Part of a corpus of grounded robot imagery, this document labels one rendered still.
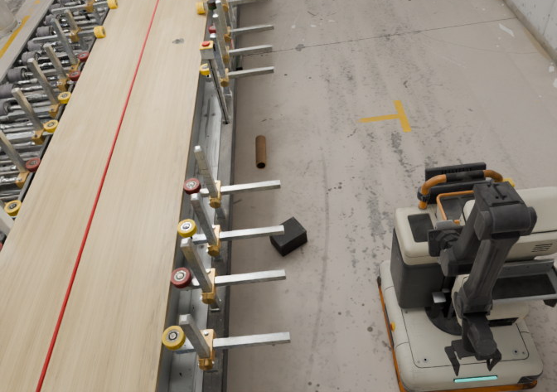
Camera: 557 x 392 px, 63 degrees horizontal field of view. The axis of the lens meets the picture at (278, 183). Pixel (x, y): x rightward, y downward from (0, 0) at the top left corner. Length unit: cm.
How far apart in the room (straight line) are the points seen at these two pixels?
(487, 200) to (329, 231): 203
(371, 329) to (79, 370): 151
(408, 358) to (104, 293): 137
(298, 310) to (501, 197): 182
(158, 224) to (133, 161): 48
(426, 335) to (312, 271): 83
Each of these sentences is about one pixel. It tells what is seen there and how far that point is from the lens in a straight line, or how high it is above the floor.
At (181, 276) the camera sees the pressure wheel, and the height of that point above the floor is 91.
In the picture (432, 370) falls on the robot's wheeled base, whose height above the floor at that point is 28.
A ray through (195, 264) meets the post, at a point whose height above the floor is 105.
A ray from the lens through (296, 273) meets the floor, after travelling 287.
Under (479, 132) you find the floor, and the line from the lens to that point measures 377.
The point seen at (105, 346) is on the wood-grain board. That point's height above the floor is 90.
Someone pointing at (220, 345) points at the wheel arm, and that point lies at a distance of 181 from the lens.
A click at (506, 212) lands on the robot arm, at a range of 107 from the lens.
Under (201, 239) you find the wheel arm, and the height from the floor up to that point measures 82.
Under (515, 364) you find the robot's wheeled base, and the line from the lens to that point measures 242.
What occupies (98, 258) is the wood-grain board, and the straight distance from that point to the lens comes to 211.
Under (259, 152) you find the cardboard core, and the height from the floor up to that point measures 8.
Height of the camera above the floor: 243
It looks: 46 degrees down
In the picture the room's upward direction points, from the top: 11 degrees counter-clockwise
